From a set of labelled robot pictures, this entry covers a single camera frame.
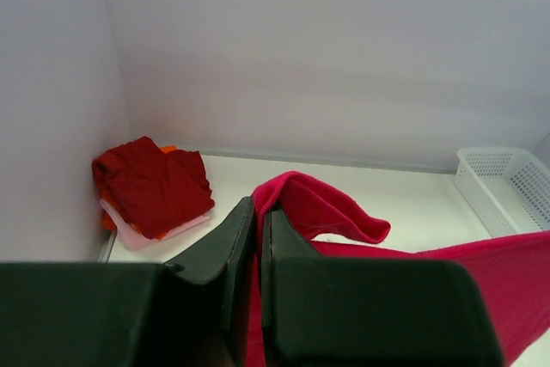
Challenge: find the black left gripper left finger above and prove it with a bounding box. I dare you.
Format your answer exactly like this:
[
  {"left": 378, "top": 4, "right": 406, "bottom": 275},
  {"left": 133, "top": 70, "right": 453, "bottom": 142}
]
[{"left": 1, "top": 197, "right": 255, "bottom": 366}]

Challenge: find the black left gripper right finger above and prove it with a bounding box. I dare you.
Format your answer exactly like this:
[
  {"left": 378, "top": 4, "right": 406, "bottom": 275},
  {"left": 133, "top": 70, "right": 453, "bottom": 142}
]
[{"left": 260, "top": 209, "right": 504, "bottom": 366}]

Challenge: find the magenta t shirt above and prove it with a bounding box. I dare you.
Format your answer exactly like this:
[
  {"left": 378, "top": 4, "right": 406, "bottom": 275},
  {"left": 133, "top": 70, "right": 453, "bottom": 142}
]
[{"left": 244, "top": 170, "right": 550, "bottom": 367}]

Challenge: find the pink folded t shirt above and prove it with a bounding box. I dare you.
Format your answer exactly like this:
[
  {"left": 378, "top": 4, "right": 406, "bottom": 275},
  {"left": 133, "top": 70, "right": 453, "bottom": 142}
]
[{"left": 100, "top": 199, "right": 211, "bottom": 251}]

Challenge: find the orange folded t shirt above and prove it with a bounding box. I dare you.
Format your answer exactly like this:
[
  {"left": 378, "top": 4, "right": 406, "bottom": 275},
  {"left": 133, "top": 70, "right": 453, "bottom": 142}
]
[{"left": 100, "top": 144, "right": 190, "bottom": 242}]

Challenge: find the dark red folded t shirt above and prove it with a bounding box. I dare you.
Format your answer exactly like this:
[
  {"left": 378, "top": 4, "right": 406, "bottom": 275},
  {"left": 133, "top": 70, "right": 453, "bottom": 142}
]
[{"left": 91, "top": 135, "right": 216, "bottom": 240}]

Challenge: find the white plastic basket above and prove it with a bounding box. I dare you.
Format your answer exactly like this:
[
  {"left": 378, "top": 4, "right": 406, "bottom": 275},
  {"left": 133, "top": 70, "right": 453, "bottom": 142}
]
[{"left": 455, "top": 147, "right": 549, "bottom": 237}]

